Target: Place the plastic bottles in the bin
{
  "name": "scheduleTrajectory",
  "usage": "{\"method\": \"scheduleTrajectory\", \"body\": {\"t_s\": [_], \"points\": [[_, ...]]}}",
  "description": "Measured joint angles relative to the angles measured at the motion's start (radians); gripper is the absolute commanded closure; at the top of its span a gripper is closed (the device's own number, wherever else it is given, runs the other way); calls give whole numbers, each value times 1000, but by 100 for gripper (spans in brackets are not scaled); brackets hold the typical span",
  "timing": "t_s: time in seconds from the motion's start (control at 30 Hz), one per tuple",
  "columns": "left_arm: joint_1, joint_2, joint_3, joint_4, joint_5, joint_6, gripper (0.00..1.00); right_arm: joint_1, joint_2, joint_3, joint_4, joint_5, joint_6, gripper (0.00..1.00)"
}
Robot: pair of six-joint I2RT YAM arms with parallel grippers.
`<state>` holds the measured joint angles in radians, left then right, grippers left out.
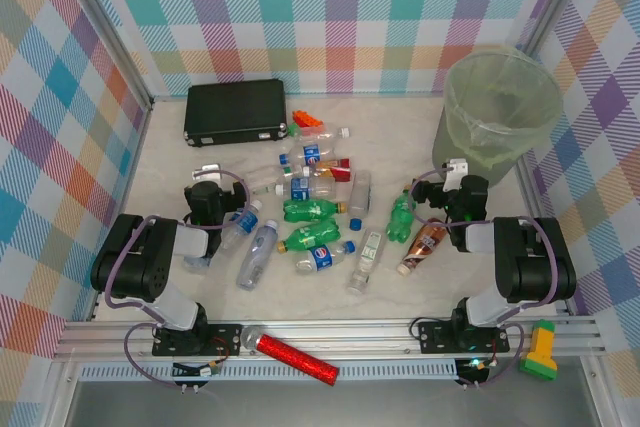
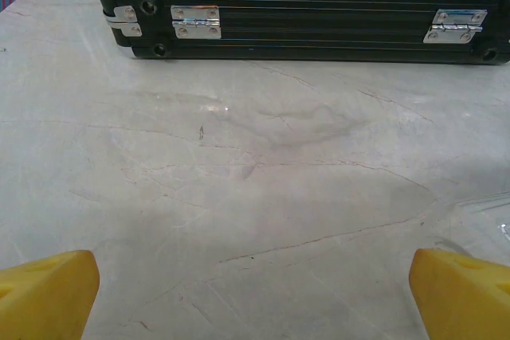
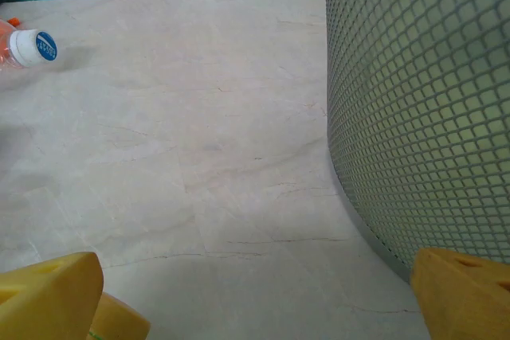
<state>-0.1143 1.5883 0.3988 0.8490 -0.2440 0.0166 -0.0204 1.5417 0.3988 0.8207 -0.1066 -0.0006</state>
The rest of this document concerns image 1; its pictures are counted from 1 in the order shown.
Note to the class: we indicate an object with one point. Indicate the clear bottle green neck band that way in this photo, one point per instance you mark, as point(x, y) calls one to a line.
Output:
point(260, 181)

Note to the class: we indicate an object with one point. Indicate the Pocari Sweat bottle white cap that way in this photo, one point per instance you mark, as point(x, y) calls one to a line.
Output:
point(245, 224)

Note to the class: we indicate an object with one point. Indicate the brown coffee drink bottle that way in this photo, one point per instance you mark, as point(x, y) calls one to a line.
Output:
point(425, 244)

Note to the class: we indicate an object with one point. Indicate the bluish clear bottle white cap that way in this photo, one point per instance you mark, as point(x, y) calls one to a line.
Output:
point(257, 257)

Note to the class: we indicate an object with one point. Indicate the unlabelled clear bottle blue cap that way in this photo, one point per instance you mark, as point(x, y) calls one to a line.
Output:
point(360, 194)

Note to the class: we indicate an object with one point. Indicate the green Sprite bottle yellow cap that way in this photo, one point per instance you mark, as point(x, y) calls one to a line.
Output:
point(310, 210)
point(310, 236)

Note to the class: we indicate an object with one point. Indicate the clear Pepsi bottle blue cap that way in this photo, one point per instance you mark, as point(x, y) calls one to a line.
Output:
point(320, 257)
point(311, 153)

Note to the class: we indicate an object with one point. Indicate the clear bottle green white label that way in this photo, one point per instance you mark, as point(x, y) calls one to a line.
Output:
point(367, 257)

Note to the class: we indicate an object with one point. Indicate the red gold label bottle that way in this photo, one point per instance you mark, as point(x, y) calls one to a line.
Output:
point(340, 172)

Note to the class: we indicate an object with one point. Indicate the plain clear bottle white cap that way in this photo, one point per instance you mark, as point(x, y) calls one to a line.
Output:
point(325, 135)

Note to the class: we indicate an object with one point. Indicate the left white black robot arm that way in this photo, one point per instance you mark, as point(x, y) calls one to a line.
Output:
point(130, 257)

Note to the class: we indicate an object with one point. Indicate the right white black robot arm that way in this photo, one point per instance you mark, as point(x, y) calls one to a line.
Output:
point(540, 257)

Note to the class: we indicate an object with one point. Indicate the grey translucent waste bin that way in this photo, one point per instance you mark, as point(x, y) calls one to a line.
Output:
point(442, 147)

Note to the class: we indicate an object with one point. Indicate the translucent green bin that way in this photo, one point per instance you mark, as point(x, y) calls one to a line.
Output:
point(500, 92)

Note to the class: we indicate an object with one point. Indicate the green toy piece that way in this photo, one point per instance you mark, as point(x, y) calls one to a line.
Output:
point(290, 131)

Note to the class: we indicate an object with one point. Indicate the black hard case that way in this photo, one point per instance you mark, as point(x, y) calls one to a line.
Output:
point(235, 112)

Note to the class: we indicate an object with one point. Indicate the orange green toy blocks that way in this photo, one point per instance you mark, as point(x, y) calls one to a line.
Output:
point(300, 115)

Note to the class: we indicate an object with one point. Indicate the red glitter microphone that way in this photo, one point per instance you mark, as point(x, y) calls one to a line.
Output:
point(295, 354)

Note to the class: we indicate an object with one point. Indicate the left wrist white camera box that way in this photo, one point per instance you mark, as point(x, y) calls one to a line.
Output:
point(212, 167)

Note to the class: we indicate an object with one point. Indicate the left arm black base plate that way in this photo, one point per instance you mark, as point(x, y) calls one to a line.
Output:
point(225, 337)

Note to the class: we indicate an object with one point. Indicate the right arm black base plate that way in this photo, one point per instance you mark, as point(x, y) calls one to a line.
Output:
point(435, 337)

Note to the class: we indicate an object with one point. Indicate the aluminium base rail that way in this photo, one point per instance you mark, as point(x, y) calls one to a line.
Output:
point(350, 337)

